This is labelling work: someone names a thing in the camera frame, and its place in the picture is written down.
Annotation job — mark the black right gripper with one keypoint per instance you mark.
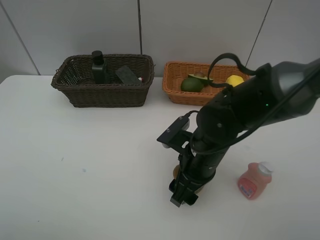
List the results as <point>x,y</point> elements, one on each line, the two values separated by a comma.
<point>196,170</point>

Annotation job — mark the pink bottle with white cap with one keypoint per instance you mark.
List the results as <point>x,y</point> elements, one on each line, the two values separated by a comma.
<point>254,181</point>

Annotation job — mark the whole green avocado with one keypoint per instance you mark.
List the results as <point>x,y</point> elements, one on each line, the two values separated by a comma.
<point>191,84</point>

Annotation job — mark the halved avocado with pit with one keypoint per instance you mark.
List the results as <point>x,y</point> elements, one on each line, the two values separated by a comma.
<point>202,77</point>

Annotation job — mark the yellow lemon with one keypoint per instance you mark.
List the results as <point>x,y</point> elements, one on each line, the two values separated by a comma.
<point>234,80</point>

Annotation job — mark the black whiteboard eraser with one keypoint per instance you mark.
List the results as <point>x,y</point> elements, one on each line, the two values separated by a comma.
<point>127,77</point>

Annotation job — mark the dark green pump bottle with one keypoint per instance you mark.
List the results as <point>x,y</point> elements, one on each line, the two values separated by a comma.
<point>99,68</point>

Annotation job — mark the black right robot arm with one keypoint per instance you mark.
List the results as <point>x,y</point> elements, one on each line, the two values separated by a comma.
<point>276,93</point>

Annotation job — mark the orange wicker basket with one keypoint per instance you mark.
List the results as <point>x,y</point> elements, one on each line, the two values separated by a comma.
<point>176,71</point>

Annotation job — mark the dark brown wicker basket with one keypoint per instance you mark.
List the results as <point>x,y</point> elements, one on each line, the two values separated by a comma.
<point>75,79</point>

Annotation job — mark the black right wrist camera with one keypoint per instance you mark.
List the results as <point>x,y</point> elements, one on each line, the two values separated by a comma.
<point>176,135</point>

